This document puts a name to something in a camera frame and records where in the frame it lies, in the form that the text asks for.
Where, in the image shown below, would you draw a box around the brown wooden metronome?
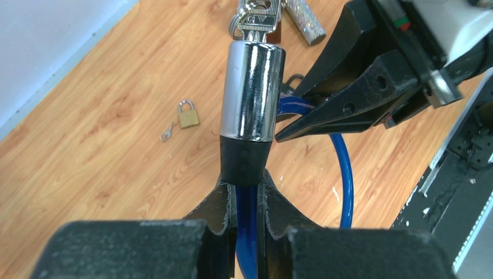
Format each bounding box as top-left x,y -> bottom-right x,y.
266,21 -> 282,44

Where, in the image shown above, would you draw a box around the black padlock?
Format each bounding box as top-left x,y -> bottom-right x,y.
281,74 -> 305,95

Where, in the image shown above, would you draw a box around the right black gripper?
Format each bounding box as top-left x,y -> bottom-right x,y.
275,1 -> 492,142

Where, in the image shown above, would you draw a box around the small silver key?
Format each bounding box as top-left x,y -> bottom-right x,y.
159,122 -> 174,142

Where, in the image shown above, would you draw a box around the blue cable lock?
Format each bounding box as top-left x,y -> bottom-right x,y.
219,40 -> 343,278

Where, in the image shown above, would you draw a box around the silver cable lock keys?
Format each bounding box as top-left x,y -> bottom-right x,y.
228,0 -> 281,42

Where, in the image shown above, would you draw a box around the glittery silver cylinder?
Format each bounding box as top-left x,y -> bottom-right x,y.
284,0 -> 326,46

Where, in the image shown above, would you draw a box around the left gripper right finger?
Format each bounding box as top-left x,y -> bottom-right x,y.
257,172 -> 455,278

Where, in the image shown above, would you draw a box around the small brass padlock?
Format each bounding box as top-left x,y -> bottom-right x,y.
178,99 -> 200,129

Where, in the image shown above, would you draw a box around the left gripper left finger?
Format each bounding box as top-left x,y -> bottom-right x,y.
31,183 -> 237,278

